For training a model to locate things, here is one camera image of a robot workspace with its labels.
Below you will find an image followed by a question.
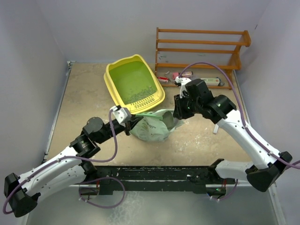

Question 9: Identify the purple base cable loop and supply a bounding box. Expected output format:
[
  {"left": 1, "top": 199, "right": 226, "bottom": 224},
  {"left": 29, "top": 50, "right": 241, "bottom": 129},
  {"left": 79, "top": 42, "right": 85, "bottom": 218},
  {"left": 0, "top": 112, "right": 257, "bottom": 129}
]
[{"left": 78, "top": 176, "right": 126, "bottom": 209}]

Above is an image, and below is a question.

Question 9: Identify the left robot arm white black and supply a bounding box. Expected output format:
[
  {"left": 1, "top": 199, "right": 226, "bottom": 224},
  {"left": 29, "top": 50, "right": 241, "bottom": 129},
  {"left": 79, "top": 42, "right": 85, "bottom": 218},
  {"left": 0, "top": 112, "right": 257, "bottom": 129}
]
[{"left": 2, "top": 116, "right": 142, "bottom": 218}]

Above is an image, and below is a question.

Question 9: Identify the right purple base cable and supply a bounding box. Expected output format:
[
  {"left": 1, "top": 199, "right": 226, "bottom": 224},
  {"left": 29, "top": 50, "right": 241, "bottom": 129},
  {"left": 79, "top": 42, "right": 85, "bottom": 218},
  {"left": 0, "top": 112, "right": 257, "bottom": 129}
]
[{"left": 210, "top": 180, "right": 239, "bottom": 203}]

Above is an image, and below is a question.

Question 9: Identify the purple camera cable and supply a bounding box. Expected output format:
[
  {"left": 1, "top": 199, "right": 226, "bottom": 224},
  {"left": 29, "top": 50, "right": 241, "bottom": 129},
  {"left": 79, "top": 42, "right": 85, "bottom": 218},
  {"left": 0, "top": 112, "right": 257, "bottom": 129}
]
[
  {"left": 178, "top": 62, "right": 300, "bottom": 169},
  {"left": 2, "top": 110, "right": 118, "bottom": 214}
]

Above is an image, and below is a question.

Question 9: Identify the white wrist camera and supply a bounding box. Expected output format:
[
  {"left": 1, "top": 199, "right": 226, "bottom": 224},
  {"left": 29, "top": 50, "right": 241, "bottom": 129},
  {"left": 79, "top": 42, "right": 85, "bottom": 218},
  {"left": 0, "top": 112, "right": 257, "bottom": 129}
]
[
  {"left": 110, "top": 105, "right": 132, "bottom": 125},
  {"left": 174, "top": 76, "right": 192, "bottom": 98}
]

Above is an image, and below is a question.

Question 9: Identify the yellow green litter box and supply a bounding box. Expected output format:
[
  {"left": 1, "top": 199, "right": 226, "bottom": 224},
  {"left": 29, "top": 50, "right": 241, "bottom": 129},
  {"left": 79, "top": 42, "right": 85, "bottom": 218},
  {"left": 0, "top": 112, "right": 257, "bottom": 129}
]
[{"left": 104, "top": 54, "right": 165, "bottom": 114}]

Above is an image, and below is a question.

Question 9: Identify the white green long box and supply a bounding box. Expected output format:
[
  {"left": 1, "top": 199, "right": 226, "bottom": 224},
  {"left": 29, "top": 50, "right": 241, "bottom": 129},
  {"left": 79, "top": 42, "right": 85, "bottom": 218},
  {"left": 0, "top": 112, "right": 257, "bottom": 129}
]
[{"left": 201, "top": 78, "right": 220, "bottom": 86}]

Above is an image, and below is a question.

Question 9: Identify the wooden three-tier rack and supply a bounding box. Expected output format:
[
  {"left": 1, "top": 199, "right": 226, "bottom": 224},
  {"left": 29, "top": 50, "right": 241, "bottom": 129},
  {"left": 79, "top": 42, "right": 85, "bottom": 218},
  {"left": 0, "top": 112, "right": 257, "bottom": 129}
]
[{"left": 154, "top": 28, "right": 251, "bottom": 80}]

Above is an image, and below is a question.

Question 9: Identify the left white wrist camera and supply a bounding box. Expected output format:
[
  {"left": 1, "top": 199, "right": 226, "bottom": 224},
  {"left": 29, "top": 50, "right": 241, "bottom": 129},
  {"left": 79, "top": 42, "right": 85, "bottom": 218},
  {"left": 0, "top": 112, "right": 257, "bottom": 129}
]
[{"left": 110, "top": 105, "right": 132, "bottom": 125}]

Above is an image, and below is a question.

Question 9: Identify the red white small box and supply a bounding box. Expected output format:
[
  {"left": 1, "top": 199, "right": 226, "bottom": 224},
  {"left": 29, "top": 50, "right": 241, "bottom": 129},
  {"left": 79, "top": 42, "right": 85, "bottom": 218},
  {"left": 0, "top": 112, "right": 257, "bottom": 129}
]
[{"left": 157, "top": 77, "right": 169, "bottom": 83}]

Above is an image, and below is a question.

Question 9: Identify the pink patterned tube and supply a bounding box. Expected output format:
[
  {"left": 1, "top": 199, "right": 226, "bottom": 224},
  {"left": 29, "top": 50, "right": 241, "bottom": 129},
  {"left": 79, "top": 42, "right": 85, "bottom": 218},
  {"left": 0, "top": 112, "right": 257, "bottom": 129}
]
[{"left": 181, "top": 71, "right": 193, "bottom": 78}]

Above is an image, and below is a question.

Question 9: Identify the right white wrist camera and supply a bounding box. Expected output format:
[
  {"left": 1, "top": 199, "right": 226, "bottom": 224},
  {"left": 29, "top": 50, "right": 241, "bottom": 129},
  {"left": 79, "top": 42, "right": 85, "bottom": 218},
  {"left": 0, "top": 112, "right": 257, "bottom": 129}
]
[{"left": 174, "top": 76, "right": 192, "bottom": 98}]

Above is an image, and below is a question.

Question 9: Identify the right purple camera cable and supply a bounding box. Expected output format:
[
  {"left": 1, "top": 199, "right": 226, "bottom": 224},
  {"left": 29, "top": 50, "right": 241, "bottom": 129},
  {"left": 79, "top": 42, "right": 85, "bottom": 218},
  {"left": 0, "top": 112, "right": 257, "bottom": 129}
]
[{"left": 178, "top": 62, "right": 300, "bottom": 169}]

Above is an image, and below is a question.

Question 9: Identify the silver metal scoop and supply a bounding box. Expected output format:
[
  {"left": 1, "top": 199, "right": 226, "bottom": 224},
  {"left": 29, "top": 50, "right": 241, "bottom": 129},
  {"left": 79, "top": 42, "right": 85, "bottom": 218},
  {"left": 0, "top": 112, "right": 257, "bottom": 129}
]
[{"left": 162, "top": 111, "right": 178, "bottom": 130}]

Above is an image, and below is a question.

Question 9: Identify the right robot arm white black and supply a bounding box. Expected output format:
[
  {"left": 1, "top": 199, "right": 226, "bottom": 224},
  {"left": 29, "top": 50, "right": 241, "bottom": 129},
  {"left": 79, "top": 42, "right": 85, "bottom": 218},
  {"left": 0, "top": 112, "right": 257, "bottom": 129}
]
[{"left": 173, "top": 77, "right": 292, "bottom": 192}]

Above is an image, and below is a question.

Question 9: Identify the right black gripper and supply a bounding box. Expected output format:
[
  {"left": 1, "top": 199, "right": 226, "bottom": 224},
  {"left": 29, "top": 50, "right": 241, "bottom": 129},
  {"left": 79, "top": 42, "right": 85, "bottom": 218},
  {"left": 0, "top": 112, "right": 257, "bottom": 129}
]
[{"left": 174, "top": 91, "right": 202, "bottom": 119}]

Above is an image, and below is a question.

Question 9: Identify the green cat litter bag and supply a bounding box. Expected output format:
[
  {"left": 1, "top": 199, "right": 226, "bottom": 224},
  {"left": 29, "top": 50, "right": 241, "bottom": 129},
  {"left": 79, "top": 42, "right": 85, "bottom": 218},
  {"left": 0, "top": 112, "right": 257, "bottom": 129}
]
[{"left": 130, "top": 109, "right": 184, "bottom": 142}]

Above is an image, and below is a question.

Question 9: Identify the white plastic bracket piece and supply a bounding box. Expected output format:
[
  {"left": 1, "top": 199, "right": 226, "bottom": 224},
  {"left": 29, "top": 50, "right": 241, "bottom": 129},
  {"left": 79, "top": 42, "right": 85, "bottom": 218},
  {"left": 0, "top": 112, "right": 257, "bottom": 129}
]
[{"left": 213, "top": 124, "right": 219, "bottom": 134}]

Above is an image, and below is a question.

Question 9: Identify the pink tape roll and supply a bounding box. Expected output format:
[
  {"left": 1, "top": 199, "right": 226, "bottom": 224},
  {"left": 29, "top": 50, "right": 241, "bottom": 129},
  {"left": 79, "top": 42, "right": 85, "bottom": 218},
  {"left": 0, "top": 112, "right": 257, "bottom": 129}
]
[{"left": 172, "top": 72, "right": 179, "bottom": 80}]

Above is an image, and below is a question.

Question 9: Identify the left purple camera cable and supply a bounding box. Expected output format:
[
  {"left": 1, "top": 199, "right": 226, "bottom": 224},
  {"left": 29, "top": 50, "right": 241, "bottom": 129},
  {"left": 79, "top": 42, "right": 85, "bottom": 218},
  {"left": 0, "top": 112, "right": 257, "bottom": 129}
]
[{"left": 2, "top": 110, "right": 118, "bottom": 214}]

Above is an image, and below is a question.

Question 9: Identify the grey small object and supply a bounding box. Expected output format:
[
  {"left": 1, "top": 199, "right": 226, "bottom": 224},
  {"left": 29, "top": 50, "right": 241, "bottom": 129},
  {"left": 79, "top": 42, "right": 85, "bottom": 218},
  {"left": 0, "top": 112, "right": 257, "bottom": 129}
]
[{"left": 216, "top": 77, "right": 225, "bottom": 87}]

